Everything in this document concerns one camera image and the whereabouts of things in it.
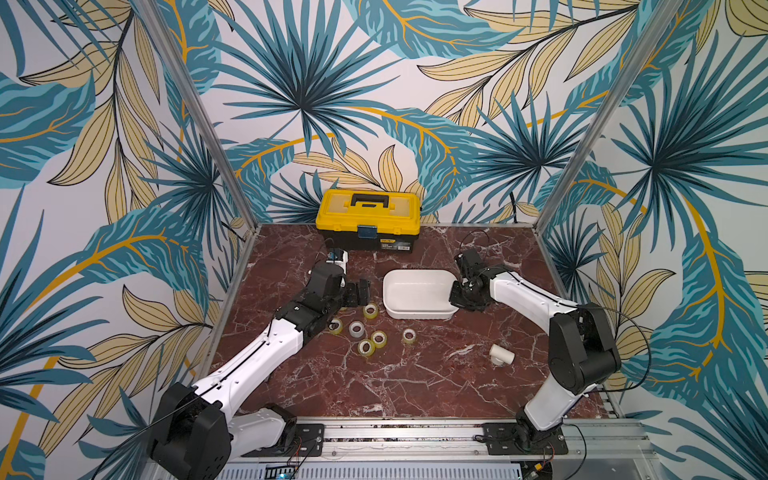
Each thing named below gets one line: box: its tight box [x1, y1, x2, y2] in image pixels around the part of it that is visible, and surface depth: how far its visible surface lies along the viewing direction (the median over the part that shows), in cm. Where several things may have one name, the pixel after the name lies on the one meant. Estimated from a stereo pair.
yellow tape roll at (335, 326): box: [327, 318, 343, 335], surface depth 94 cm
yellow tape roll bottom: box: [358, 339, 376, 357], surface depth 89 cm
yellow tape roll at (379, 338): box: [371, 330, 388, 349], surface depth 92 cm
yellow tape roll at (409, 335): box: [403, 328, 416, 344], surface depth 92 cm
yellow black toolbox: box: [315, 189, 421, 252], surface depth 102 cm
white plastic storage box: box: [382, 269, 459, 320], surface depth 100 cm
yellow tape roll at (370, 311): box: [363, 303, 379, 319], surface depth 97 cm
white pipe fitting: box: [489, 344, 515, 365], surface depth 86 cm
